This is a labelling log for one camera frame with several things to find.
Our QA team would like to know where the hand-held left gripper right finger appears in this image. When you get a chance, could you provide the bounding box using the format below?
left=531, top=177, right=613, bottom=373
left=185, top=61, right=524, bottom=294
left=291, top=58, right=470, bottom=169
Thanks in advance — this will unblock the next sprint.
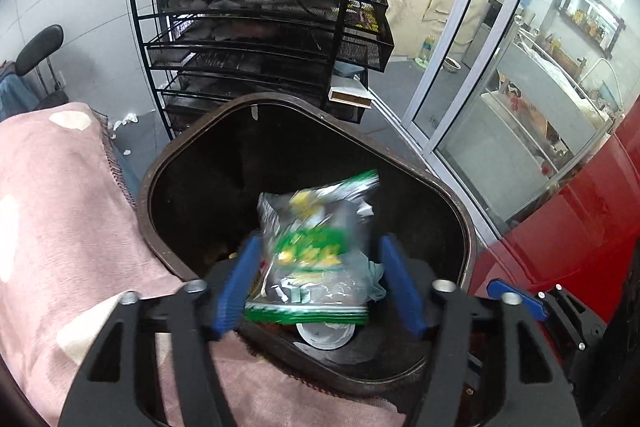
left=377, top=234, right=583, bottom=427

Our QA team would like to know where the black trash bin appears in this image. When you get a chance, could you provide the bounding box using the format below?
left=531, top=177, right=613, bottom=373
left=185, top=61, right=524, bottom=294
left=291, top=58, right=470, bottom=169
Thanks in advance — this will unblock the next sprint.
left=137, top=92, right=476, bottom=400

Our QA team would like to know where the white lid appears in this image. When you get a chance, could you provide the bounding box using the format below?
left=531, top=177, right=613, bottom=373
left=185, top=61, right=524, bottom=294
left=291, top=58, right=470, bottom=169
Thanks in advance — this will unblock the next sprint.
left=295, top=321, right=357, bottom=350

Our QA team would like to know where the black mesh cart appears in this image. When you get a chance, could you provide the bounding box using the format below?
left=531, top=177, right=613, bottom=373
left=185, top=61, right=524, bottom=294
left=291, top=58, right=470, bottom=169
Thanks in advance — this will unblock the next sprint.
left=125, top=0, right=396, bottom=142

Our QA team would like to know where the white cardboard box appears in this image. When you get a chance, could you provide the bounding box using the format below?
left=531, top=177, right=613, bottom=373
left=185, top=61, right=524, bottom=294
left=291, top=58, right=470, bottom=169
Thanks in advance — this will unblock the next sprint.
left=327, top=79, right=373, bottom=108

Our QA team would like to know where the dark shelf with bottles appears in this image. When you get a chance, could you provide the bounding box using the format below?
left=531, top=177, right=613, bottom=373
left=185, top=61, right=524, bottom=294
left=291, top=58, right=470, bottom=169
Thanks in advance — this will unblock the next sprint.
left=560, top=0, right=626, bottom=58

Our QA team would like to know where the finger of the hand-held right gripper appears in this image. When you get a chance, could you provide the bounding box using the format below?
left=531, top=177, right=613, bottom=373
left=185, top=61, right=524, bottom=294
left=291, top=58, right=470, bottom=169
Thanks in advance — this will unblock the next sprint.
left=487, top=279, right=548, bottom=320

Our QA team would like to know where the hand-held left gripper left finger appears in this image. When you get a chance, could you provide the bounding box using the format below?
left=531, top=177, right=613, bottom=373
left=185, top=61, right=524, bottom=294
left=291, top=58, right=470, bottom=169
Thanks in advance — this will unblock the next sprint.
left=57, top=236, right=263, bottom=427

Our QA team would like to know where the white crumpled tissue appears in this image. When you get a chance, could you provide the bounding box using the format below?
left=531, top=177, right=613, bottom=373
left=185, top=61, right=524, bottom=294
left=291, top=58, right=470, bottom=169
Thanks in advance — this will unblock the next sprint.
left=109, top=112, right=140, bottom=130

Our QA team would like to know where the pink polka dot blanket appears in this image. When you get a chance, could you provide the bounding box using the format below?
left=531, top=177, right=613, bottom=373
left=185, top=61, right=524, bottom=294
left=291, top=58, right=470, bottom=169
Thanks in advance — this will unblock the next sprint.
left=0, top=102, right=408, bottom=427

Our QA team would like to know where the glass sliding door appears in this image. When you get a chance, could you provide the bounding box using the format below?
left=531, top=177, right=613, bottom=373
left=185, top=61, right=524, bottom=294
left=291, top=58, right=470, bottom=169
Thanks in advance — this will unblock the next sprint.
left=400, top=0, right=640, bottom=248

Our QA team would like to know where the green snack bag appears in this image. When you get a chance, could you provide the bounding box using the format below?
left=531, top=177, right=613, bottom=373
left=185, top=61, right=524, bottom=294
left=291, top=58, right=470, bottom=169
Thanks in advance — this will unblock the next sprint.
left=244, top=169, right=381, bottom=325

